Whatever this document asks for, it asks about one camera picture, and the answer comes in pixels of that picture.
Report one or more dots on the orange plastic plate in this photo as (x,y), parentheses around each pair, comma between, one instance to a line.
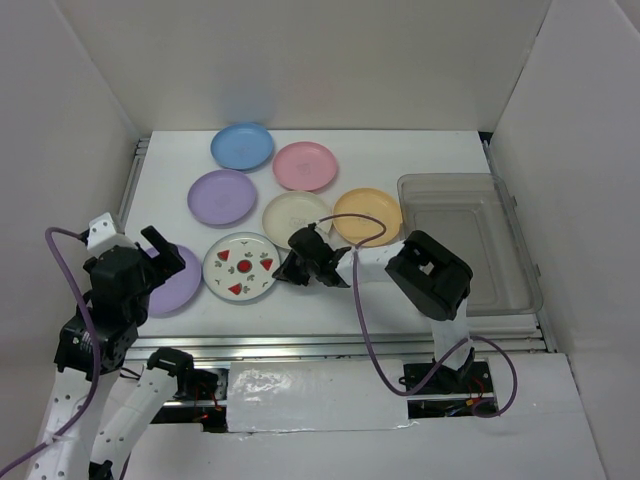
(371,203)

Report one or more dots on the cream plastic plate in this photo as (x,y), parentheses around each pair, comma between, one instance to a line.
(289,212)

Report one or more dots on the pink plastic plate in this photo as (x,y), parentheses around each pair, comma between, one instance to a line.
(305,166)

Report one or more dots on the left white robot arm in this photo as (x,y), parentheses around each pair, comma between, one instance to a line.
(91,352)

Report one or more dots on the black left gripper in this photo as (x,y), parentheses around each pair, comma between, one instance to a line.
(169,254)

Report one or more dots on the clear plastic bin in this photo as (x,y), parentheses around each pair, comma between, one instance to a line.
(473,216)

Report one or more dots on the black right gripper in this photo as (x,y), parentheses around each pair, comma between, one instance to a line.
(288,271)

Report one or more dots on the blue plastic plate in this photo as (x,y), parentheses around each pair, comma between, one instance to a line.
(242,146)

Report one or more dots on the lilac plastic plate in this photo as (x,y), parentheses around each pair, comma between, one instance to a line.
(179,289)
(221,197)

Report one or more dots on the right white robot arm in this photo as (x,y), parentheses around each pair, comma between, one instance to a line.
(432,278)

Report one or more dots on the white watermelon pattern plate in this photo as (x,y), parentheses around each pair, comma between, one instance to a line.
(239,267)

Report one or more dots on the white foam cover panel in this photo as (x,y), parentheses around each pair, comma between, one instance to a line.
(331,395)

